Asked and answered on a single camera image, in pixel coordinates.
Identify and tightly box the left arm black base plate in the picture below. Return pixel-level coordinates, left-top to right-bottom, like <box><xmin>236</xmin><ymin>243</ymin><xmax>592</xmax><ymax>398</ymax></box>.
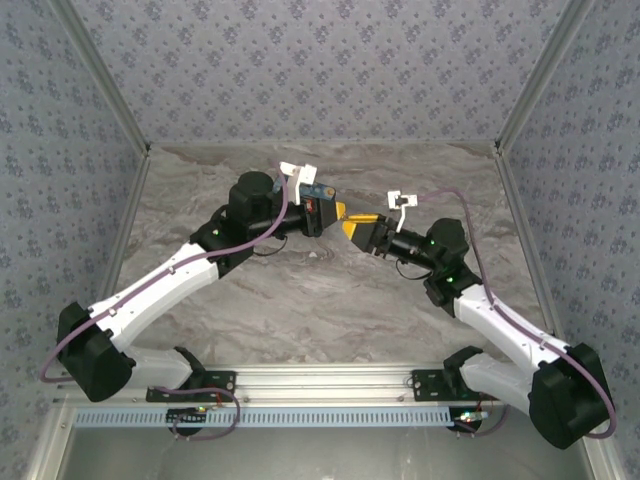
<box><xmin>145</xmin><ymin>368</ymin><xmax>238</xmax><ymax>403</ymax></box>

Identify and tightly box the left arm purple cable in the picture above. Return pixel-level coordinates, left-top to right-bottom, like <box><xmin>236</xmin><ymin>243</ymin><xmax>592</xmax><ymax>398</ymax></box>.
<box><xmin>39</xmin><ymin>169</ymin><xmax>290</xmax><ymax>442</ymax></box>

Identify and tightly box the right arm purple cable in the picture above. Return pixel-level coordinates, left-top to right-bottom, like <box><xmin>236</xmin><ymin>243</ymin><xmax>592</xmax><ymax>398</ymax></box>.
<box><xmin>417</xmin><ymin>187</ymin><xmax>618</xmax><ymax>441</ymax></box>

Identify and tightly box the blue starry patterned box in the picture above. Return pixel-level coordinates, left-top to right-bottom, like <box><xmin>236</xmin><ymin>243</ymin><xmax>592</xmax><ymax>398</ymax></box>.
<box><xmin>272</xmin><ymin>177</ymin><xmax>336</xmax><ymax>201</ymax></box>

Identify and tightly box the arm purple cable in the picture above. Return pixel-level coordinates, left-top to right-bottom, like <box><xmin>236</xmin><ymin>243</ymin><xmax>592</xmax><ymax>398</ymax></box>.
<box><xmin>417</xmin><ymin>187</ymin><xmax>618</xmax><ymax>441</ymax></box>
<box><xmin>39</xmin><ymin>169</ymin><xmax>290</xmax><ymax>442</ymax></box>

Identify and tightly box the aluminium mounting rail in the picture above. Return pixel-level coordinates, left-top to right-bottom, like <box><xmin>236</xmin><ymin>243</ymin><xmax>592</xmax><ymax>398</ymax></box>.
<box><xmin>52</xmin><ymin>363</ymin><xmax>536</xmax><ymax>407</ymax></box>

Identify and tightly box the pale blue slotted cable duct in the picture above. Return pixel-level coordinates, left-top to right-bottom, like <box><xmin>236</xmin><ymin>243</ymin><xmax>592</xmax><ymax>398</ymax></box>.
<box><xmin>73</xmin><ymin>405</ymin><xmax>485</xmax><ymax>429</ymax></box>

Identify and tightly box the aluminium table side rail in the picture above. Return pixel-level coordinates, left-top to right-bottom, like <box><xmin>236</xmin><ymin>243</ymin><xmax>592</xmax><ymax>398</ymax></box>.
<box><xmin>492</xmin><ymin>147</ymin><xmax>564</xmax><ymax>341</ymax></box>
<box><xmin>92</xmin><ymin>149</ymin><xmax>153</xmax><ymax>306</ymax></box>

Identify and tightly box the aluminium frame post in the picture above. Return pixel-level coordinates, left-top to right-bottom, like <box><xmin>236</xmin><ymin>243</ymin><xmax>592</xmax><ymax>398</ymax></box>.
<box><xmin>48</xmin><ymin>0</ymin><xmax>153</xmax><ymax>154</ymax></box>
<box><xmin>493</xmin><ymin>0</ymin><xmax>599</xmax><ymax>154</ymax></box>

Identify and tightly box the small controller board with LEDs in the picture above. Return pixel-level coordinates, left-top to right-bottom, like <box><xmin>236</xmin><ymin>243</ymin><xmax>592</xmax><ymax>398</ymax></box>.
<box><xmin>451</xmin><ymin>408</ymin><xmax>490</xmax><ymax>427</ymax></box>
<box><xmin>166</xmin><ymin>406</ymin><xmax>210</xmax><ymax>425</ymax></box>

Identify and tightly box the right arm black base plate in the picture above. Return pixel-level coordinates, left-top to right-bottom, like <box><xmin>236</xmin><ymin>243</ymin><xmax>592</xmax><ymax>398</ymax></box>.
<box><xmin>410</xmin><ymin>368</ymin><xmax>502</xmax><ymax>403</ymax></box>

